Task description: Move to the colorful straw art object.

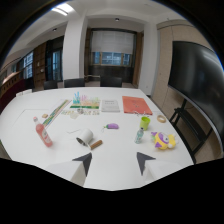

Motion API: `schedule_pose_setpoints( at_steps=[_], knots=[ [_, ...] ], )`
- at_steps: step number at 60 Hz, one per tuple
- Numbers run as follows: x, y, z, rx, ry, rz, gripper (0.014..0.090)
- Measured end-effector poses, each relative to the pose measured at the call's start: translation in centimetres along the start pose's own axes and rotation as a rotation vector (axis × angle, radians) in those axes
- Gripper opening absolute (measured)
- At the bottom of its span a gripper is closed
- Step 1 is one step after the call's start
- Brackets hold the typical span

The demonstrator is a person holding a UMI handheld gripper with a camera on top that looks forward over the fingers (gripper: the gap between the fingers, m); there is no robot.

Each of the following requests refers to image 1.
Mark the ceiling light panel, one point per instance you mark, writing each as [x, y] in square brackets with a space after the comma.
[63, 8]

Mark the yellow purple fish plush toy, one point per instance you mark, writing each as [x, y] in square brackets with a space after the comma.
[163, 140]

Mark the patterned paper sheet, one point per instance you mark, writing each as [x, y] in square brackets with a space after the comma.
[81, 112]

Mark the black office chair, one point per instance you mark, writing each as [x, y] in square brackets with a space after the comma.
[111, 81]
[50, 84]
[74, 82]

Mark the green plastic cup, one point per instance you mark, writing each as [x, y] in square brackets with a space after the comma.
[144, 123]

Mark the white window blind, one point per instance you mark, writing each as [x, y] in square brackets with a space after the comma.
[112, 41]

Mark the beige tape roll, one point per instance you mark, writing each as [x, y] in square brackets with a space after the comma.
[161, 118]

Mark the large black display screen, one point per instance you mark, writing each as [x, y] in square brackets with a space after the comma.
[200, 80]

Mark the long colorful patterned strip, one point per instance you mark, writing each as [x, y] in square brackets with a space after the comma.
[56, 112]

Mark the grey white booklet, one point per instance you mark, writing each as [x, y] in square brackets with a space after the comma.
[110, 105]

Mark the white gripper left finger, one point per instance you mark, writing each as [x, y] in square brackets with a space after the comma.
[71, 170]

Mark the small clear water bottle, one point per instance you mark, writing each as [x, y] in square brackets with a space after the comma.
[139, 136]

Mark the colorful straw art object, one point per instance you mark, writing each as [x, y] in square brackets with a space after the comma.
[85, 101]

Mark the pink drink bottle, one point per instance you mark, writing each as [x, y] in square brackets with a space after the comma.
[43, 133]

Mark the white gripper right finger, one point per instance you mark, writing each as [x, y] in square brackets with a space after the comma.
[156, 166]

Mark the purple eggplant toy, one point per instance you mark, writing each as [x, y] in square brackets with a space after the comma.
[111, 126]

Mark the black display stand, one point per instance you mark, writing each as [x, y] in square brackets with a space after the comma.
[186, 128]

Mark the orange folder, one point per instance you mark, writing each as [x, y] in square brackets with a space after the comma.
[136, 105]

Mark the white mug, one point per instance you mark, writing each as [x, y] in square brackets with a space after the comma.
[85, 137]

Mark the brown wooden cylinder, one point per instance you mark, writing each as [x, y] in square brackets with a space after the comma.
[96, 144]

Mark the small brown block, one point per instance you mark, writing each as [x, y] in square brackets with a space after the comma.
[45, 115]

